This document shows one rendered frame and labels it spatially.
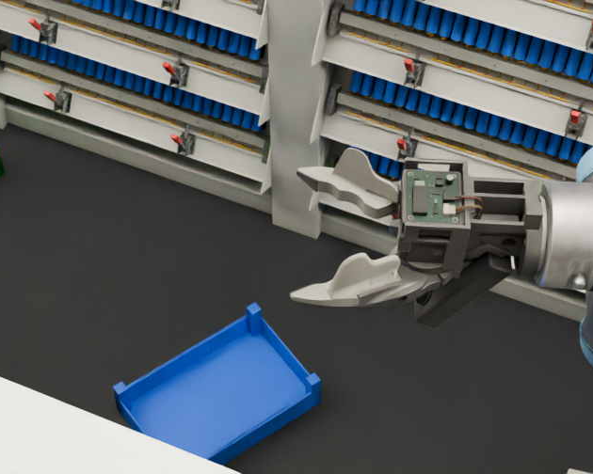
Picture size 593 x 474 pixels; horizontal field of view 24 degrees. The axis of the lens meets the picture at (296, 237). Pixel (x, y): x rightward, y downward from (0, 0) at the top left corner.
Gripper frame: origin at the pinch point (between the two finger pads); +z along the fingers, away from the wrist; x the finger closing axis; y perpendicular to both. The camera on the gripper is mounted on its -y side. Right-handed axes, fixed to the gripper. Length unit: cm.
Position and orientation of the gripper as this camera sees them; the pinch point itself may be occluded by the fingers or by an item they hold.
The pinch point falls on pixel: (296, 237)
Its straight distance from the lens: 116.7
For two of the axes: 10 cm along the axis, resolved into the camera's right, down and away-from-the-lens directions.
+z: -10.0, -0.5, 0.0
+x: -0.4, 8.1, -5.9
